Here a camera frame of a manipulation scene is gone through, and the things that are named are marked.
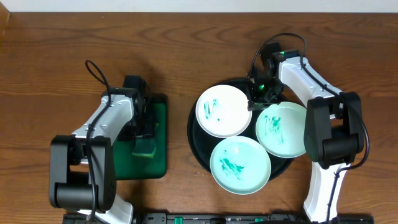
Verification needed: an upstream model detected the green yellow sponge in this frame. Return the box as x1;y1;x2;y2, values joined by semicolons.
132;123;159;158

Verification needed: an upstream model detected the mint plate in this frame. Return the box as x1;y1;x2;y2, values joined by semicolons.
256;102;306;159
210;136;271;195

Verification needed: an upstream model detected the pink plate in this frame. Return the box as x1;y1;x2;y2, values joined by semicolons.
195;85;252;138

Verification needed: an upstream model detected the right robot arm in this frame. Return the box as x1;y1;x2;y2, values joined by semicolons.
247;42;369;223

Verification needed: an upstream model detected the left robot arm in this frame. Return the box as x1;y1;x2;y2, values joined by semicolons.
49;75;155;223

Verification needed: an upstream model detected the green rectangular tray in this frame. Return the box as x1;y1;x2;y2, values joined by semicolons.
113;95;167;180

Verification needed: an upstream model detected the mint plate front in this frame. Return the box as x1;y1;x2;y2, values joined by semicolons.
210;136;271;195

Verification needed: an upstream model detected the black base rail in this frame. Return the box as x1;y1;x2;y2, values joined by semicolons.
62;212;374;224

